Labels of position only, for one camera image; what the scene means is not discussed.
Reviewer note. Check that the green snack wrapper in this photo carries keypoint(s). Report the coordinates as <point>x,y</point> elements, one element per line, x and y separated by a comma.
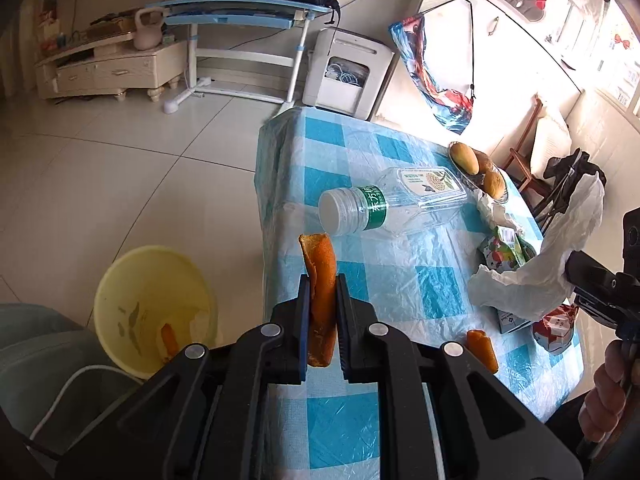
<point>500,255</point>

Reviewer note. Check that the person's right hand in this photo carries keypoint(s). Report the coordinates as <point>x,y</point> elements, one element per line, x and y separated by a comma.
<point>605,395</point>

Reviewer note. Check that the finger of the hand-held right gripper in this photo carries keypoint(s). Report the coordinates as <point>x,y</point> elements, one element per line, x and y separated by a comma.
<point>605,310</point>
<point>595,275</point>

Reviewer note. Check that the brown spotted mango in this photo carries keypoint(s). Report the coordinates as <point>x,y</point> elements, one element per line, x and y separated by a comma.
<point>484,161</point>

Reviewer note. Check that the white floor appliance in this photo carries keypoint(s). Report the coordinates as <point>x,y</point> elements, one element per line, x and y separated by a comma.
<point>350,95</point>

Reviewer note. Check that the orange mango peel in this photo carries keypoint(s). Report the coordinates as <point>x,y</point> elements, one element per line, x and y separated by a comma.
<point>168,340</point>
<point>482,347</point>
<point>322,270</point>

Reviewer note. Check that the blue white checkered tablecloth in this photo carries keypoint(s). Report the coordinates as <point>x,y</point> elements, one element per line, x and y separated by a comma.
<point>400,270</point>

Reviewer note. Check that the teal sofa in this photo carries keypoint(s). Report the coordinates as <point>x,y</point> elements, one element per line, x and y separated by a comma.
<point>40,360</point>

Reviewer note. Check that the light blue study desk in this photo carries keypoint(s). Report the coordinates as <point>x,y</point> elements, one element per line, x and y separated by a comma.
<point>240,10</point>

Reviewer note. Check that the white printed carton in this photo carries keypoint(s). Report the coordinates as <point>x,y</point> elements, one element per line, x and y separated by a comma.
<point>510,321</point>

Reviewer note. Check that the yellow plastic bin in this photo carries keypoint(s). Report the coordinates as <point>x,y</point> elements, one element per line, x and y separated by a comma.
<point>150,270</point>

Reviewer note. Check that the brown flat box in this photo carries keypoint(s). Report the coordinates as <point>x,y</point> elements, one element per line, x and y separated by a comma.
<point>112,25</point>

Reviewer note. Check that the white plastic bag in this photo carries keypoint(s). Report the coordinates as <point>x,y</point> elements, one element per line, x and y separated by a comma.
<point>530,285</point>

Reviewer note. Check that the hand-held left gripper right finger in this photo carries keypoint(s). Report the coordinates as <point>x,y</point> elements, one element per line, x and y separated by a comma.
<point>342,330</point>

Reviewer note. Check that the cream cushion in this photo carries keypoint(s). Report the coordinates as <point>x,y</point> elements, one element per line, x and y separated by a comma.
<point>550,140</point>

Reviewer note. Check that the yellow mango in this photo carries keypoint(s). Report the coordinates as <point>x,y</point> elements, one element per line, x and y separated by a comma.
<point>465,157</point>
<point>494,184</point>

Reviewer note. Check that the clear plastic bottle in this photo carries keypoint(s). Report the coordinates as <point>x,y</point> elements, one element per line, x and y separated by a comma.
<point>400,200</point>

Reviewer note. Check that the black jacket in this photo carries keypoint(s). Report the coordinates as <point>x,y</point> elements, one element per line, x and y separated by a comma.
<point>565,165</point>

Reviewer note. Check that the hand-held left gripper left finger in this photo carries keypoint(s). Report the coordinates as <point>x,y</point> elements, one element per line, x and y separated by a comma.
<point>302,330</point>

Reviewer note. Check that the red white snack wrapper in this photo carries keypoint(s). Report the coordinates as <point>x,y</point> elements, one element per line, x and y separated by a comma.
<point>552,332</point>

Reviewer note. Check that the colourful printed bag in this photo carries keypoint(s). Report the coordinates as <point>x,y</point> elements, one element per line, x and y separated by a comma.
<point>425,60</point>

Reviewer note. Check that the pink kettlebell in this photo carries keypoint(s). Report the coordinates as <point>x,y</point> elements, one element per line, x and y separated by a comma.
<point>147,35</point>

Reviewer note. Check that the cream tv cabinet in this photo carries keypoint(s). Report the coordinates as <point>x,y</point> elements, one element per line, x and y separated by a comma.
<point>100,70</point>

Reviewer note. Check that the wooden chair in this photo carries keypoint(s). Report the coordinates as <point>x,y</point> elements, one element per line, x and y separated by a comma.
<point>517,157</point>

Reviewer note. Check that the white crumpled tissue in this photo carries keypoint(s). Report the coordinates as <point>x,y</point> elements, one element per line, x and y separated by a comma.
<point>495,212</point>

